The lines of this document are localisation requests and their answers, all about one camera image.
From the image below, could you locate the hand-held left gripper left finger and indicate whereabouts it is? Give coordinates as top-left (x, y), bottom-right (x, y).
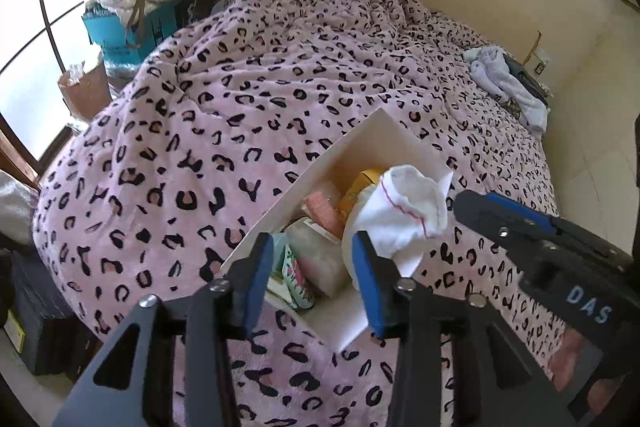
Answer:
top-left (52, 232), bottom-right (275, 427)

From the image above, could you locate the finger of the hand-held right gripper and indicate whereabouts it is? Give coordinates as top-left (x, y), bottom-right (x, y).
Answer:
top-left (487, 193), bottom-right (631, 260)
top-left (452, 191), bottom-right (640, 348)

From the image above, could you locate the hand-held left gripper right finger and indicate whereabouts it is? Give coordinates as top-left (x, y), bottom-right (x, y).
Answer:
top-left (351, 231), bottom-right (576, 427)

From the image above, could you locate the small floral tube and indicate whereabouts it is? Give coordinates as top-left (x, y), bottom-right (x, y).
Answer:
top-left (280, 244), bottom-right (317, 312)

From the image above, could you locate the pale green cream tube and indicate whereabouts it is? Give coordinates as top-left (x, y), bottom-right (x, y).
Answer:
top-left (285, 217), bottom-right (351, 298)

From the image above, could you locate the pink comb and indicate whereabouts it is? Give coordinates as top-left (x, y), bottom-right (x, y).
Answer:
top-left (302, 191), bottom-right (348, 238)

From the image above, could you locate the white sock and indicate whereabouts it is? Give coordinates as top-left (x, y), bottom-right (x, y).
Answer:
top-left (342, 165), bottom-right (448, 290)

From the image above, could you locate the small orange box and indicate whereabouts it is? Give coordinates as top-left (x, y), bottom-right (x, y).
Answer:
top-left (336, 169), bottom-right (391, 223)

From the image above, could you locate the white cardboard box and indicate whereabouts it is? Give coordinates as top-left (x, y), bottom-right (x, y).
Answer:
top-left (217, 108), bottom-right (454, 354)

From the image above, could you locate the pile of light clothes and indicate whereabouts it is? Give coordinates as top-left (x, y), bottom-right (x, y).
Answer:
top-left (462, 46), bottom-right (553, 132)

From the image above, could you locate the pink leopard print blanket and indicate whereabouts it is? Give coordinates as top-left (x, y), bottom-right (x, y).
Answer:
top-left (32, 0), bottom-right (561, 427)

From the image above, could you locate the black case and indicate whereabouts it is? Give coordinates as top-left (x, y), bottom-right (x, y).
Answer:
top-left (10, 252), bottom-right (98, 378)

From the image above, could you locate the brown paper bag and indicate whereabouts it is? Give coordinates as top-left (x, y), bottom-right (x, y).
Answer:
top-left (57, 62), bottom-right (113, 120)

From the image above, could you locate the yellow packet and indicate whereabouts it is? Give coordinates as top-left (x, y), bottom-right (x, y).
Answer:
top-left (2, 309), bottom-right (26, 353)

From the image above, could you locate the grey fabric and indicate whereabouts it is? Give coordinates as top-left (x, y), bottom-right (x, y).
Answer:
top-left (0, 169), bottom-right (41, 248)

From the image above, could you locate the teal box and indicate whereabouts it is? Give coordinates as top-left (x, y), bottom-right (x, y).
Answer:
top-left (82, 2), bottom-right (186, 65)

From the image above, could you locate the window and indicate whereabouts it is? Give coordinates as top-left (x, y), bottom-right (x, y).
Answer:
top-left (0, 0), bottom-right (108, 178)

